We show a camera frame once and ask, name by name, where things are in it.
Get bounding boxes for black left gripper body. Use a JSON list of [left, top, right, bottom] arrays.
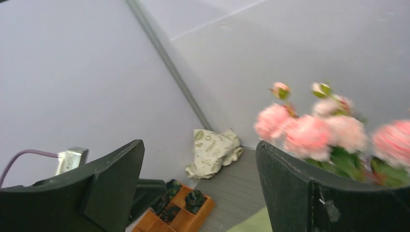
[[128, 179, 167, 224]]

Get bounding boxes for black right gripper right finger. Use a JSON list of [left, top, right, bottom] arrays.
[[256, 141, 410, 232]]

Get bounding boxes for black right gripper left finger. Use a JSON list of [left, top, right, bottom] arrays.
[[0, 140, 145, 232]]

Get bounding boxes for green wrapping paper sheet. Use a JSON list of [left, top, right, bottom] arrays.
[[227, 207, 272, 232]]

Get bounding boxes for pink rose stem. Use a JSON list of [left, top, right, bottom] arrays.
[[370, 118, 410, 188], [254, 82, 335, 161], [311, 82, 368, 181]]

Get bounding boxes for dark rolled fabric top left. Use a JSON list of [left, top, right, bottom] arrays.
[[166, 179, 182, 200]]

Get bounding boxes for dark rolled fabric middle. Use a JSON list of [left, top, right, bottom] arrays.
[[159, 206, 181, 224]]

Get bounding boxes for orange compartment tray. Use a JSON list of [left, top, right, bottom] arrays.
[[131, 184, 215, 232]]

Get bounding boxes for crumpled printed cloth bag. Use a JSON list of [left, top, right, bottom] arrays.
[[186, 129, 244, 179]]

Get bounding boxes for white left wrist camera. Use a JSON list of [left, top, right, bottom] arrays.
[[55, 147, 89, 175]]

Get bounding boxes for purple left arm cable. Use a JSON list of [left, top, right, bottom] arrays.
[[0, 149, 61, 188]]

